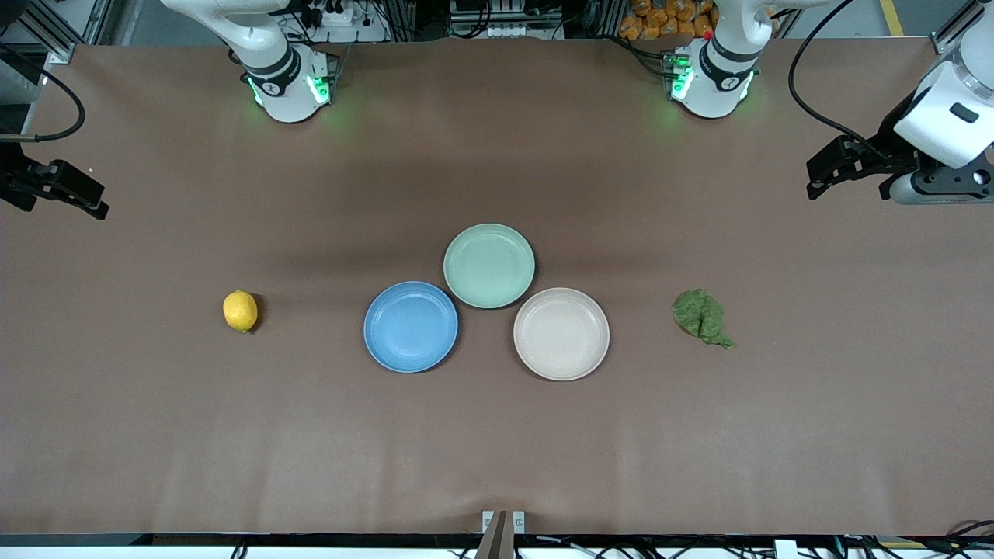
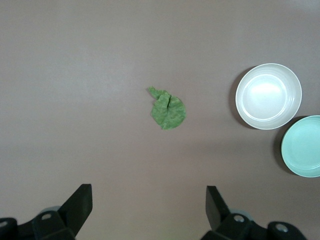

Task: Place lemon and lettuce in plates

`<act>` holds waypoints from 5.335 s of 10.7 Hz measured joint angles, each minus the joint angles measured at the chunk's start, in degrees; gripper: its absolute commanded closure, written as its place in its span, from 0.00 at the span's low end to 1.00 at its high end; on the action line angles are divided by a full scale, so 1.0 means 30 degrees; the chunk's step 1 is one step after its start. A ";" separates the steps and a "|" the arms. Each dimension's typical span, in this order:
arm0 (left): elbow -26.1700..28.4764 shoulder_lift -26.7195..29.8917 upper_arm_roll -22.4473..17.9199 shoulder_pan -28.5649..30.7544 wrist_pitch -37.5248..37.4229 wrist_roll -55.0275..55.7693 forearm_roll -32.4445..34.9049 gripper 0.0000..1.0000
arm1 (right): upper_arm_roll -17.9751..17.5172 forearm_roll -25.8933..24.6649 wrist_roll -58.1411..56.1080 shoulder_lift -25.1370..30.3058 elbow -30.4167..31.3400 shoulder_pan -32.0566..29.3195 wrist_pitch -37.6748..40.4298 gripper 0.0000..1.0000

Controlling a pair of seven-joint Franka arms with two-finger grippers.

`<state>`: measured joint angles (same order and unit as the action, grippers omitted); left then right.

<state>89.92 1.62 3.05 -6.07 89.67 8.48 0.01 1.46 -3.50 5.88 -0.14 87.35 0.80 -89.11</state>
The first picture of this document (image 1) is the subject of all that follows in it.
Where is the green lettuce leaf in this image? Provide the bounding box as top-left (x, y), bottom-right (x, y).
top-left (671, 288), bottom-right (735, 351)

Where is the yellow lemon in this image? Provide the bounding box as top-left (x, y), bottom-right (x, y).
top-left (222, 290), bottom-right (259, 334)

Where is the orange packaged items pile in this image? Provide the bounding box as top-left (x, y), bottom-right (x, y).
top-left (618, 0), bottom-right (717, 41)

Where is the white power strip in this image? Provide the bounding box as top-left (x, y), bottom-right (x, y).
top-left (299, 0), bottom-right (389, 44)

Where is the beige plate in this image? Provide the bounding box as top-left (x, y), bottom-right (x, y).
top-left (513, 287), bottom-right (611, 382)

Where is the blue plate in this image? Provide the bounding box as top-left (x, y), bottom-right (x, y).
top-left (363, 280), bottom-right (460, 374)

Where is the light green plate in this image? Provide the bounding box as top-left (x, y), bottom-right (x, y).
top-left (443, 223), bottom-right (537, 310)

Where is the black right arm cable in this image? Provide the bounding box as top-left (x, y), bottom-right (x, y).
top-left (0, 45), bottom-right (86, 144)

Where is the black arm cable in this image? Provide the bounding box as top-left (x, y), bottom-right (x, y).
top-left (787, 0), bottom-right (888, 154)
top-left (0, 45), bottom-right (86, 144)

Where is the aluminium frame profile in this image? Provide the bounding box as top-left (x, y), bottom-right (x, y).
top-left (930, 0), bottom-right (994, 55)
top-left (0, 0), bottom-right (76, 64)

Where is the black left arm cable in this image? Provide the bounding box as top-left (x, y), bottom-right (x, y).
top-left (787, 0), bottom-right (888, 154)

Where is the black base cable bundle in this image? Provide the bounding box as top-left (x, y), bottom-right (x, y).
top-left (224, 47), bottom-right (254, 88)
top-left (615, 34), bottom-right (673, 80)

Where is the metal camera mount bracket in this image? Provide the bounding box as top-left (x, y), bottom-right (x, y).
top-left (475, 510), bottom-right (527, 559)

